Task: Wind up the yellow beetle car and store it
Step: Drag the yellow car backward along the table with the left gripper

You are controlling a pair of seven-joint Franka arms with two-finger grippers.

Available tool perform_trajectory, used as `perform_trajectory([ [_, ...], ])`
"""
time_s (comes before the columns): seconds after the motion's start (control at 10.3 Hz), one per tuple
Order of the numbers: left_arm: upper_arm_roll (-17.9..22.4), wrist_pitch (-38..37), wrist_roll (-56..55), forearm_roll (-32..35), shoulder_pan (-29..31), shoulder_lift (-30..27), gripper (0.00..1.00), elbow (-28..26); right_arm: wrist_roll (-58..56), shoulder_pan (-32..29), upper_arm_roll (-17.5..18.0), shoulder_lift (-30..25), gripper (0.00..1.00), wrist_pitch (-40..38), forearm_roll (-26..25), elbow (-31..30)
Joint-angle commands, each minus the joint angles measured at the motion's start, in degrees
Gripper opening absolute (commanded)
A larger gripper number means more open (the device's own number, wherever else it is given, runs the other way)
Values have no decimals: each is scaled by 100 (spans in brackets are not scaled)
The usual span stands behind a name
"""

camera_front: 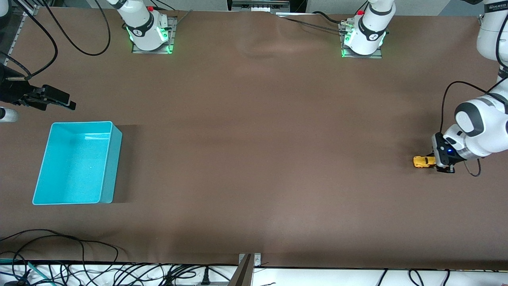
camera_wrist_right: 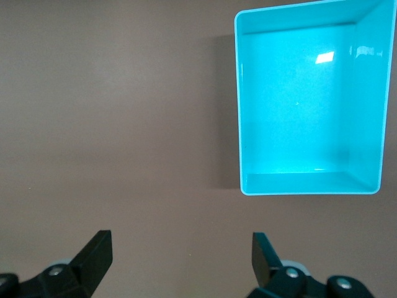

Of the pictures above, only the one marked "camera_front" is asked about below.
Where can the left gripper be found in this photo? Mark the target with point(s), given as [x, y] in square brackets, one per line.
[439, 167]

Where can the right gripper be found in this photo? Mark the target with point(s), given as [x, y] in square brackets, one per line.
[11, 91]

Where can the yellow beetle toy car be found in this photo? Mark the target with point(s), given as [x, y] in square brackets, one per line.
[422, 162]

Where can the teal plastic storage bin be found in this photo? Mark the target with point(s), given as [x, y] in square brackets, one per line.
[75, 167]

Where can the thin grey rod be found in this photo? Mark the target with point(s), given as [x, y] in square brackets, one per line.
[183, 18]

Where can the white side table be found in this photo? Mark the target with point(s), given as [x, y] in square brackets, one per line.
[317, 278]

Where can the large table cover mat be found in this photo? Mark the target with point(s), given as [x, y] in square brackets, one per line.
[254, 139]

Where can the silver power strip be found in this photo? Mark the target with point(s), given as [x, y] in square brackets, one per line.
[260, 4]

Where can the black power plug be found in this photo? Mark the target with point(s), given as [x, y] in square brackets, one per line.
[205, 277]

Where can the aluminium frame profile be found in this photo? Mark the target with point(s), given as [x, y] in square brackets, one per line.
[481, 19]
[18, 33]

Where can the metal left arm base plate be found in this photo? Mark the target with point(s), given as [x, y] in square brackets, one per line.
[376, 55]

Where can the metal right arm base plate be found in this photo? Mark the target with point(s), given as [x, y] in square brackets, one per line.
[173, 31]

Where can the metal camera pole bracket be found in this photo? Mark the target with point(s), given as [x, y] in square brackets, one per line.
[246, 274]

